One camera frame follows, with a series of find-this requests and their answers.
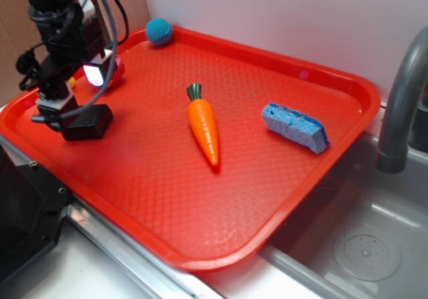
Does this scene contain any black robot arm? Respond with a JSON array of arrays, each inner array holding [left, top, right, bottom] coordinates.
[[16, 0, 118, 140]]

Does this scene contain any orange toy carrot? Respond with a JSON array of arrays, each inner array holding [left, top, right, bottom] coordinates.
[[187, 83, 220, 167]]

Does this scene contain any grey sink faucet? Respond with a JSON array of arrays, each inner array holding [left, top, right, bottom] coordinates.
[[376, 27, 427, 174]]

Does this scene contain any black box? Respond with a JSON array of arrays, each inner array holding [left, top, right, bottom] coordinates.
[[62, 104, 113, 141]]

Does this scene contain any red plastic tray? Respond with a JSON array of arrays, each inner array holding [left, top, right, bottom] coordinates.
[[1, 27, 381, 272]]

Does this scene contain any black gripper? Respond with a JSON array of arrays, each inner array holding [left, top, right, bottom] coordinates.
[[28, 3, 112, 132]]

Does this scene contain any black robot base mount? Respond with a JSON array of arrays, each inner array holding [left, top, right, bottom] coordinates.
[[1, 148, 72, 286]]

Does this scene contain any grey toy sink basin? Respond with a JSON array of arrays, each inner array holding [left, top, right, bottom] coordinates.
[[260, 134, 427, 298]]

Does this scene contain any blue sponge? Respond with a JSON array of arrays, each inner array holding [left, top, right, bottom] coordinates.
[[261, 103, 331, 155]]

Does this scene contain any black braided cable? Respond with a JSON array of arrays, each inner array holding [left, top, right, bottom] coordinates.
[[31, 0, 130, 124]]

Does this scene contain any blue knitted ball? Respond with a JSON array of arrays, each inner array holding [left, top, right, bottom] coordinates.
[[145, 18, 173, 45]]

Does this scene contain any yellow rubber duck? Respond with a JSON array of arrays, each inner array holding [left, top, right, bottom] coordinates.
[[68, 77, 76, 88]]

